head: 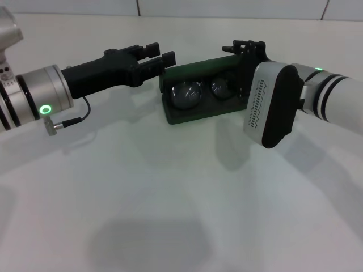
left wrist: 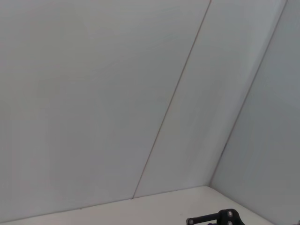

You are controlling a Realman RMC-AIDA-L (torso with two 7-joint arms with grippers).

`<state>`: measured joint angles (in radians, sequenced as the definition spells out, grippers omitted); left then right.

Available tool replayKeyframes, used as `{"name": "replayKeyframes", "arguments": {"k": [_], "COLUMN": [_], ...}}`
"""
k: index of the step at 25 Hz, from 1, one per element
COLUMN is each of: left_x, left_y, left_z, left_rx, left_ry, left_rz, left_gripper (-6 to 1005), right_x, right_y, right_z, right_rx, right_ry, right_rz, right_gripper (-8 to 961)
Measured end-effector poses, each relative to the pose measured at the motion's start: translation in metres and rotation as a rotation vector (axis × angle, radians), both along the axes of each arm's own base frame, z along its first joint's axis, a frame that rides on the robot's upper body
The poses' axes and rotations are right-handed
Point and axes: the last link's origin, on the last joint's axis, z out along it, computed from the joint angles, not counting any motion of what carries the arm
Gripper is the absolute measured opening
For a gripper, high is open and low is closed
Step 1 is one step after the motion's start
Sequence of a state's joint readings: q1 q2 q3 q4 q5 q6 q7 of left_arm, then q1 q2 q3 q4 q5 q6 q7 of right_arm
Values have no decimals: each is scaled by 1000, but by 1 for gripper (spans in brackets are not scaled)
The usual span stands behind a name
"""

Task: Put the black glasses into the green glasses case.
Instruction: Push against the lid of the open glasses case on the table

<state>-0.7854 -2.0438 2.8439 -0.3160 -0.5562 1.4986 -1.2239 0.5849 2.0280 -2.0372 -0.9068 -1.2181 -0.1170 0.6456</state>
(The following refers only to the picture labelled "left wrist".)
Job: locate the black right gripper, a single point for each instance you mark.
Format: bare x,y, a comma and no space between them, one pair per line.
230,218

